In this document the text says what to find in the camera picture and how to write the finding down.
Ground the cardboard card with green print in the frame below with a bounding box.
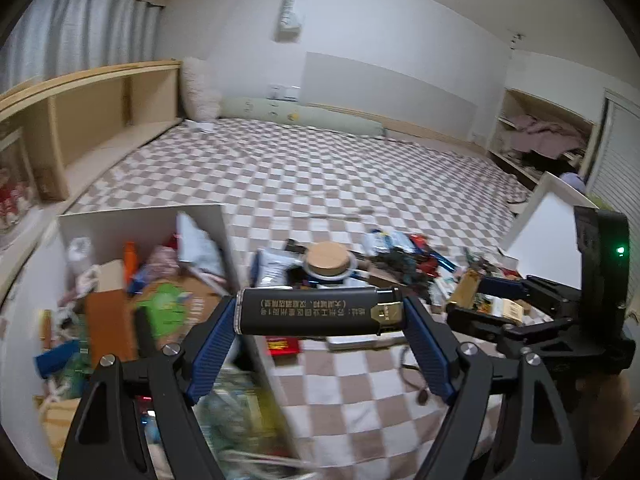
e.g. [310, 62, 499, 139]
[132, 280, 226, 346]

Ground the clear case of red doll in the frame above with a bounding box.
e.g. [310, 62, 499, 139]
[0, 127, 41, 241]

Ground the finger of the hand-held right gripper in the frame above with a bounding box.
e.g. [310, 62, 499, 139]
[477, 275, 583, 318]
[445, 307, 551, 343]

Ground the blue white sachet pack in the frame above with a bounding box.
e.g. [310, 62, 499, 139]
[362, 230, 416, 256]

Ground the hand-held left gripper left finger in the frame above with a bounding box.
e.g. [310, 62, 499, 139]
[57, 295, 241, 480]

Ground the checkered bed sheet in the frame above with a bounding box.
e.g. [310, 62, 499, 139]
[65, 117, 536, 480]

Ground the small beige box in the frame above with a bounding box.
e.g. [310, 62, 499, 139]
[95, 260, 126, 293]

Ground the person's right hand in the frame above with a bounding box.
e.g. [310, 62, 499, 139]
[575, 375, 633, 461]

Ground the brown cord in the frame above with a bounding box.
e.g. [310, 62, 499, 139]
[400, 345, 432, 407]

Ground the gold foil packet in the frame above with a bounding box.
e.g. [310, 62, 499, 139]
[447, 270, 483, 311]

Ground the green bolster pillow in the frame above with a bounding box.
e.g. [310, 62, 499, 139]
[220, 97, 388, 137]

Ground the grey curtain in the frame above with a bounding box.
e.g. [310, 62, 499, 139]
[0, 0, 166, 93]

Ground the white medicine sachet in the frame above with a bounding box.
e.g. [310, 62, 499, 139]
[255, 249, 306, 288]
[175, 212, 226, 281]

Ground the black lighter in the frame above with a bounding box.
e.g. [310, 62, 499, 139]
[235, 287, 403, 336]

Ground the wooden bedside shelf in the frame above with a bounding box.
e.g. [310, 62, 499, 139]
[0, 60, 183, 306]

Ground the white cardboard panel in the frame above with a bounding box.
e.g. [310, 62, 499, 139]
[500, 171, 601, 271]

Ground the pink clothes pile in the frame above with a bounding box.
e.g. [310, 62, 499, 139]
[500, 112, 591, 161]

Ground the dark tangled yarn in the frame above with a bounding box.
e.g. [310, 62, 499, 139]
[370, 252, 436, 286]

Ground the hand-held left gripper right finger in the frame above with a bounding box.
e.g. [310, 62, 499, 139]
[402, 296, 583, 480]

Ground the orange cardboard box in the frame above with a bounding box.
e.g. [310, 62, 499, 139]
[84, 287, 132, 361]

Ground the small brown box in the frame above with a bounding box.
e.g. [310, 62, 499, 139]
[37, 165, 69, 202]

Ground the red booklet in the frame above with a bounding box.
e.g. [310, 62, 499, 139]
[265, 337, 301, 358]

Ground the red dressed doll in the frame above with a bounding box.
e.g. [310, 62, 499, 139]
[0, 167, 23, 231]

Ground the clear crinkled plastic bag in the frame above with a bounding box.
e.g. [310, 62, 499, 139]
[200, 365, 291, 456]

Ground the white cup with wooden lid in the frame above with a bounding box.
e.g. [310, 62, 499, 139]
[302, 242, 356, 281]

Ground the white slatted door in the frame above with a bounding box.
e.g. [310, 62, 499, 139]
[585, 87, 640, 221]

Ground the white storage box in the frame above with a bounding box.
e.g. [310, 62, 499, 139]
[7, 204, 301, 480]

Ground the crumpled clear plastic bottle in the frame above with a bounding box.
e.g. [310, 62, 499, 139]
[67, 237, 93, 273]

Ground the wooden wardrobe shelf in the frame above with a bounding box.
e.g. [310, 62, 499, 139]
[490, 87, 603, 186]

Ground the white fluffy pillow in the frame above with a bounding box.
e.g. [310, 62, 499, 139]
[180, 57, 223, 122]

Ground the pink packet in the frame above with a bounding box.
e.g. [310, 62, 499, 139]
[145, 245, 178, 271]

